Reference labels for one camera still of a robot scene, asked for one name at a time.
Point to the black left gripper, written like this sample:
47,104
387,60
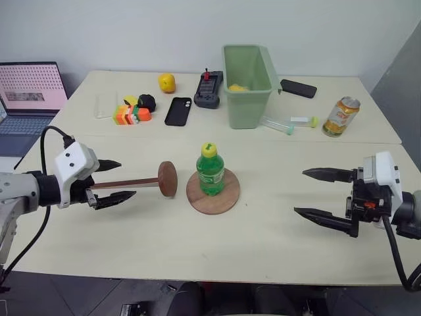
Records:
79,191

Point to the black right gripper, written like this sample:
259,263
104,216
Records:
365,200

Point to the brown wooden rod with disc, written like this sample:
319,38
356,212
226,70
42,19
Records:
167,179

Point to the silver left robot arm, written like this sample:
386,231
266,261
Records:
18,191

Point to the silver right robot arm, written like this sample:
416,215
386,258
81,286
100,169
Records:
409,210

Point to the round wooden coaster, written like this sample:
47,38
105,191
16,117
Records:
213,202

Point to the orange green stacked block toy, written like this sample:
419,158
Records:
131,115

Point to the clear plastic cup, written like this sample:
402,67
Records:
105,105

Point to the clear tube with yellow cap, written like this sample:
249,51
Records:
306,121

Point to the yellow green drink can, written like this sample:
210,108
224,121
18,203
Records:
340,118

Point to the yellow toy slice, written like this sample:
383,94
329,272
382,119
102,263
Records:
130,99

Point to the black round knob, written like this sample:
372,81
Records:
148,102

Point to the clear tube with green cap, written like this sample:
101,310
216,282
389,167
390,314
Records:
276,124

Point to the black phone case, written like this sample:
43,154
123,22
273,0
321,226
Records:
177,112

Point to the green bottle with yellow cap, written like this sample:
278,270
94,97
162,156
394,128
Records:
210,174

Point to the black smartphone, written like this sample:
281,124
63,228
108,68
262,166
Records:
298,88

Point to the yellow toy bell pepper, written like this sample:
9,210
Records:
167,83

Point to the green plastic bin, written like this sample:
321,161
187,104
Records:
246,105

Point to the open laptop with pink screen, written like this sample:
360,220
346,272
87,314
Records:
29,89

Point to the dark grey handheld controller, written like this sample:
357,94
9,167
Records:
207,92

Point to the dark rounded shape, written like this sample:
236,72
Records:
185,299

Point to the yellow toy fruit piece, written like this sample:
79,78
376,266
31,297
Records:
238,88

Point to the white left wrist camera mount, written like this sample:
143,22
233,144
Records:
74,158

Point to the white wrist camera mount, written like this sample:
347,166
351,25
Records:
385,171
74,158

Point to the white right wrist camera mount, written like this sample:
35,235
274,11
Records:
385,171

